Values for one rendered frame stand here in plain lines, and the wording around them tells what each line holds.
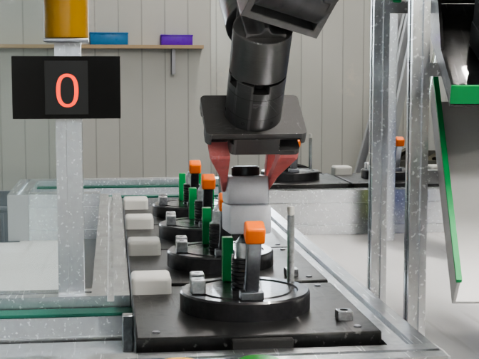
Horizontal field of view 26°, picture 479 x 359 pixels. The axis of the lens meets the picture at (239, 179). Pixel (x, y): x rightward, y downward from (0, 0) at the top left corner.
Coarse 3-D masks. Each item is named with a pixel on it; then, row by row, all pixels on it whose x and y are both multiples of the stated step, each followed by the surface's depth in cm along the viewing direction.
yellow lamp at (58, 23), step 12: (48, 0) 116; (60, 0) 115; (72, 0) 116; (84, 0) 117; (48, 12) 116; (60, 12) 116; (72, 12) 116; (84, 12) 117; (48, 24) 116; (60, 24) 116; (72, 24) 116; (84, 24) 117; (48, 36) 116; (60, 36) 116; (72, 36) 116; (84, 36) 117
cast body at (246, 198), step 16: (240, 176) 109; (256, 176) 109; (224, 192) 111; (240, 192) 109; (256, 192) 109; (224, 208) 112; (240, 208) 108; (256, 208) 108; (224, 224) 112; (240, 224) 108
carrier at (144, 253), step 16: (208, 208) 140; (208, 224) 140; (128, 240) 145; (144, 240) 144; (176, 240) 135; (208, 240) 140; (128, 256) 143; (144, 256) 142; (160, 256) 142; (176, 256) 133; (192, 256) 131; (208, 256) 131; (272, 256) 136; (128, 272) 140; (176, 272) 131; (208, 272) 130; (272, 272) 131; (304, 272) 131
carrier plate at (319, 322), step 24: (312, 288) 121; (336, 288) 122; (144, 312) 109; (168, 312) 109; (312, 312) 109; (360, 312) 109; (144, 336) 99; (168, 336) 99; (192, 336) 99; (216, 336) 100; (240, 336) 100; (264, 336) 100; (288, 336) 100; (312, 336) 101; (336, 336) 101; (360, 336) 101
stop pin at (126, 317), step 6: (126, 318) 110; (132, 318) 110; (126, 324) 110; (132, 324) 110; (126, 330) 110; (132, 330) 110; (126, 336) 110; (132, 336) 110; (126, 342) 110; (132, 342) 110; (126, 348) 110; (132, 348) 110
